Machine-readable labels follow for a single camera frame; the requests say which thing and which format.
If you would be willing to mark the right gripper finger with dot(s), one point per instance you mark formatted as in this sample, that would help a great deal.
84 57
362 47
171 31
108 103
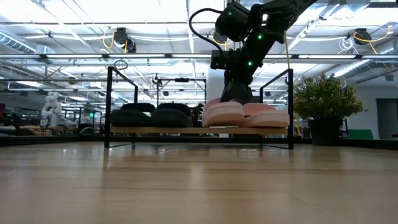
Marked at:
237 96

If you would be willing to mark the pink foam slide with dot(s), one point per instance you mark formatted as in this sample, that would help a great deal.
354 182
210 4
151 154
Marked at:
222 115
267 118

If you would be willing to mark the black foam slide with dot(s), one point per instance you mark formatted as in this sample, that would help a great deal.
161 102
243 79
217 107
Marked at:
171 118
130 118

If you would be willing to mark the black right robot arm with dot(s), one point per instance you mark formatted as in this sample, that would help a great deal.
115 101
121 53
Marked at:
273 18

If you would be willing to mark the potted green plant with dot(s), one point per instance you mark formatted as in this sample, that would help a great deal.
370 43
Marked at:
326 99

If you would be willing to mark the green box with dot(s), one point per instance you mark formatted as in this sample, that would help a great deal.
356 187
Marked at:
360 134

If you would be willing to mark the white robot figure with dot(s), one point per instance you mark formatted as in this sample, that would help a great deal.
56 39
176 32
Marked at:
52 109

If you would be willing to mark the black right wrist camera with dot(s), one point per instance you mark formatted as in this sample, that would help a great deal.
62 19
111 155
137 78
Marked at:
224 59

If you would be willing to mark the black frame wooden shelf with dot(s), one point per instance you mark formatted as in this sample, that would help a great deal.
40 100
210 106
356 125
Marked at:
199 130

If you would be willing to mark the black background workstation frame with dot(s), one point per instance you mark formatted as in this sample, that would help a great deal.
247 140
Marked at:
182 80

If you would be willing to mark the black metal rig frame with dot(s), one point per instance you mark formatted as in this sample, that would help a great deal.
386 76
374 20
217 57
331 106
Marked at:
46 140

